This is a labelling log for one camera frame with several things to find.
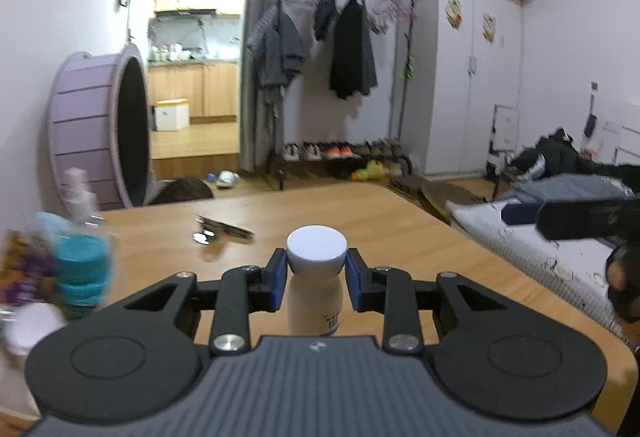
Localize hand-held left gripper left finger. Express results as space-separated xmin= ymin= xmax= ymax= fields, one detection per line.
xmin=122 ymin=248 xmax=288 ymax=359

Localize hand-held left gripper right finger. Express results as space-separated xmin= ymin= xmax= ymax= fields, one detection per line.
xmin=346 ymin=247 xmax=511 ymax=358

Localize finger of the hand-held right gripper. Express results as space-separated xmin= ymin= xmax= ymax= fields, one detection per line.
xmin=501 ymin=198 xmax=640 ymax=243

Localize small white pill bottle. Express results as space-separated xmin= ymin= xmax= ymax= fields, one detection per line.
xmin=286 ymin=226 xmax=348 ymax=338

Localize teal bottle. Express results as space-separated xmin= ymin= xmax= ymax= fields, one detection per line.
xmin=32 ymin=212 xmax=113 ymax=318

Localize clear spray bottle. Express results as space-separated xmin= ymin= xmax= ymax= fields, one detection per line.
xmin=60 ymin=168 xmax=108 ymax=243

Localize white-lid orange label bottle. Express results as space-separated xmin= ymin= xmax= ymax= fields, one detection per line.
xmin=5 ymin=303 xmax=66 ymax=358

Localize purple sachet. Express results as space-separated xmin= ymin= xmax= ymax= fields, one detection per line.
xmin=0 ymin=262 xmax=53 ymax=305

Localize white patterned mattress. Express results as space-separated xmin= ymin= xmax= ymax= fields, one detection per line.
xmin=446 ymin=194 xmax=626 ymax=333

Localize grey-blue folded jeans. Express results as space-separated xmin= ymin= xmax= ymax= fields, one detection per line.
xmin=510 ymin=177 xmax=636 ymax=206

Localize dark clothes pile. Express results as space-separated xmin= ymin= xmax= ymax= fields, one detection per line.
xmin=505 ymin=129 xmax=640 ymax=182

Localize wooden desk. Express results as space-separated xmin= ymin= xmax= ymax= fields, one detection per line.
xmin=0 ymin=182 xmax=638 ymax=433

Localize metal binder clips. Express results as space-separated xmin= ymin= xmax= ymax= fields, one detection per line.
xmin=191 ymin=214 xmax=256 ymax=248

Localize brown floor mat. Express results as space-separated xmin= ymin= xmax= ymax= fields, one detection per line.
xmin=387 ymin=174 xmax=426 ymax=198

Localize yellow duck toy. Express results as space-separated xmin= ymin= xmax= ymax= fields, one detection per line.
xmin=350 ymin=160 xmax=388 ymax=182

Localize white wardrobe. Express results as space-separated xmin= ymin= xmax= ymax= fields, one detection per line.
xmin=397 ymin=0 xmax=525 ymax=178

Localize grey-brown plush slipper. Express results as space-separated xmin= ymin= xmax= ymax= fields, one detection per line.
xmin=150 ymin=177 xmax=213 ymax=206

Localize row of shoes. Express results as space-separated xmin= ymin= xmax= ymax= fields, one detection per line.
xmin=280 ymin=139 xmax=411 ymax=178

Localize black clothes rack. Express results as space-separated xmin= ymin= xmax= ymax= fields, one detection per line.
xmin=272 ymin=0 xmax=418 ymax=190

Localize white foam box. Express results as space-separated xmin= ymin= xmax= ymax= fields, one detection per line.
xmin=152 ymin=99 xmax=191 ymax=132

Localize wooden kitchen base cabinets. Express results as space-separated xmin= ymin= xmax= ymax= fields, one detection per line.
xmin=147 ymin=62 xmax=240 ymax=120

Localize grey hanging clothes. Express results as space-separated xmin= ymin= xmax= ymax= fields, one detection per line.
xmin=244 ymin=7 xmax=311 ymax=105

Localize black hanging coat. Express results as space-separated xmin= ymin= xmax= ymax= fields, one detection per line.
xmin=329 ymin=0 xmax=378 ymax=100

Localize kitchenware on counter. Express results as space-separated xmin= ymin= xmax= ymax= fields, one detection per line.
xmin=149 ymin=42 xmax=221 ymax=62

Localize purple cat exercise wheel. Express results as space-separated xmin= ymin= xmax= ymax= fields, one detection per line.
xmin=47 ymin=44 xmax=152 ymax=212

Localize short dark hanging garment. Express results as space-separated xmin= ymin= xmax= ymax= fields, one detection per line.
xmin=314 ymin=0 xmax=338 ymax=42

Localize range hood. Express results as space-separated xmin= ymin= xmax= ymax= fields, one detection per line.
xmin=154 ymin=8 xmax=217 ymax=20

